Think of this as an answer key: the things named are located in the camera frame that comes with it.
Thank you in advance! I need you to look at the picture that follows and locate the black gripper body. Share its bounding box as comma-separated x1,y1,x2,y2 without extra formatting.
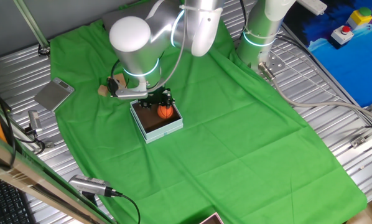
146,88,172,106

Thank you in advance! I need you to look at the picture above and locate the orange mini basketball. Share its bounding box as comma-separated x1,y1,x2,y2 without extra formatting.
157,105,175,120

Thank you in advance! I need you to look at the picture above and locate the large wooden block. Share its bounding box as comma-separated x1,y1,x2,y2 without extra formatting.
113,72,128,90

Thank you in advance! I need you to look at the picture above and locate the pale blue gift box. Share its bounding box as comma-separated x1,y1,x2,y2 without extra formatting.
129,93,185,145

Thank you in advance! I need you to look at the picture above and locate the pink box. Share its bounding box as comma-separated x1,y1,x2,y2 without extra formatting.
198,212,223,224

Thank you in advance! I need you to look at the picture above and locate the green button yellow box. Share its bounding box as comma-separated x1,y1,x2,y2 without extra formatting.
346,6,372,31

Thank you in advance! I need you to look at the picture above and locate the green cloth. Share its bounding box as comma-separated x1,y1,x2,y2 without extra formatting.
49,0,369,224

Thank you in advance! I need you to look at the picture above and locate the silver digital scale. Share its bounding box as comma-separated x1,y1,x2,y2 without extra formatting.
33,77,75,112

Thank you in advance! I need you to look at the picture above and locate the pale metal rod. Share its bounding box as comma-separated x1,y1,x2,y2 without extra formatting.
12,0,52,57

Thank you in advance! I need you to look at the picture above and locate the white power strip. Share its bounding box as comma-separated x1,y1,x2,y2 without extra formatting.
296,0,328,16

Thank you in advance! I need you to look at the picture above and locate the black keyboard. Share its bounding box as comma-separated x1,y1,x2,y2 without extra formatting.
0,173,37,224

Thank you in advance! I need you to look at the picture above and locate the blue mat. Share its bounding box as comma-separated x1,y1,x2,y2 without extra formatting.
281,0,372,108

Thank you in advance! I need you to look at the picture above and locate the aluminium profile bar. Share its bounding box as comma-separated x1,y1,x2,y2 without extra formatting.
350,119,372,149

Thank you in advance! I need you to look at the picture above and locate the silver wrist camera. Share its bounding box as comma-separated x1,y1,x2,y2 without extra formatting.
106,77,150,100

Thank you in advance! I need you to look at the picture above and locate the thin black cable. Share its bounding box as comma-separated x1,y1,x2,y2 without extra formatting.
107,58,122,96

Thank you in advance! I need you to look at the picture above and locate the thin grey cable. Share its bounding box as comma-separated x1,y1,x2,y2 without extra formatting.
147,4,188,93

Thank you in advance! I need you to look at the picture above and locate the ridged silver camera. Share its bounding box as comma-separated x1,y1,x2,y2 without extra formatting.
68,174,124,207

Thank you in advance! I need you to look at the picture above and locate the black camera cable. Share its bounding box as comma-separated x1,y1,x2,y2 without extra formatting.
119,192,142,224

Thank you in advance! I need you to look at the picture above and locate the small silver camera on mount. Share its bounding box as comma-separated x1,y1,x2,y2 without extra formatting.
24,110,55,155

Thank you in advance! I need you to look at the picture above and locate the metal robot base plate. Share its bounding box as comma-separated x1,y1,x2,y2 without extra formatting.
251,49,287,76

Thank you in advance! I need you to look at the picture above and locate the wooden frame beam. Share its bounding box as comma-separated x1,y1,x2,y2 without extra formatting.
0,129,116,224

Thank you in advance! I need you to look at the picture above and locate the grey robot hose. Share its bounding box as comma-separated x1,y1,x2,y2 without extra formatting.
257,61,372,126

